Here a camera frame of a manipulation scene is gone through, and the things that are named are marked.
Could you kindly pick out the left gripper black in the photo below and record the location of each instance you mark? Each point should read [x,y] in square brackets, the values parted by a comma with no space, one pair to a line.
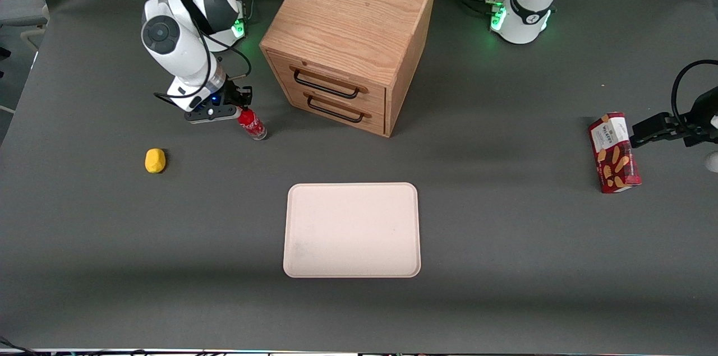
[704,109]

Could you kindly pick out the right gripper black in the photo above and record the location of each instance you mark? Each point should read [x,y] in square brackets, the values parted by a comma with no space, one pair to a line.
[231,95]

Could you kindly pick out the red coke bottle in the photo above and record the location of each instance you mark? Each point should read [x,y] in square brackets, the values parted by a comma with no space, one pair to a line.
[253,126]

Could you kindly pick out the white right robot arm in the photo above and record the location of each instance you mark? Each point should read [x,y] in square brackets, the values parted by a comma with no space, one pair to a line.
[168,59]

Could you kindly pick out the beige plastic tray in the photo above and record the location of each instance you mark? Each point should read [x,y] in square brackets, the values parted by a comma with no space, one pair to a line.
[351,230]

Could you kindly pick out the red shortbread cookie box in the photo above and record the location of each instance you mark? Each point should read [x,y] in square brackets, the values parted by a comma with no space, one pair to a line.
[616,160]

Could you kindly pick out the wooden drawer front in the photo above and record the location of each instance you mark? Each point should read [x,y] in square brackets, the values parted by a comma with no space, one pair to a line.
[280,67]
[376,120]

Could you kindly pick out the yellow lemon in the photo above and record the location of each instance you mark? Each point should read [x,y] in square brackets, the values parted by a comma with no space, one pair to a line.
[155,161]

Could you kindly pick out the wooden drawer cabinet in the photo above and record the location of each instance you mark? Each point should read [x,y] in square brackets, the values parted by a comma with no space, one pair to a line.
[348,8]

